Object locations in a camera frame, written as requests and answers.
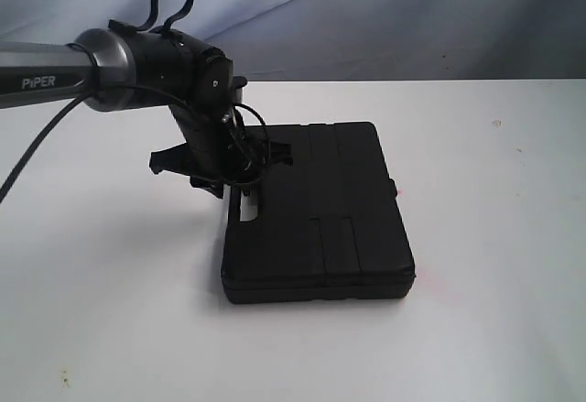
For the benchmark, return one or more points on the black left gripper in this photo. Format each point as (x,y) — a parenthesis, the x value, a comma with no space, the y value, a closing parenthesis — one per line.
(217,151)

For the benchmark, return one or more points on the black plastic carry case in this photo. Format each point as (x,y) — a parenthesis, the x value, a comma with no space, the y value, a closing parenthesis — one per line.
(327,226)

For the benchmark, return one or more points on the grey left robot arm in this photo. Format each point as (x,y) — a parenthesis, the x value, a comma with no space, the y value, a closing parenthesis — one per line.
(113,70)

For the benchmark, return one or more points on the grey backdrop cloth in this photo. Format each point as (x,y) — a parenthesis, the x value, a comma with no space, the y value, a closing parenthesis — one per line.
(347,40)

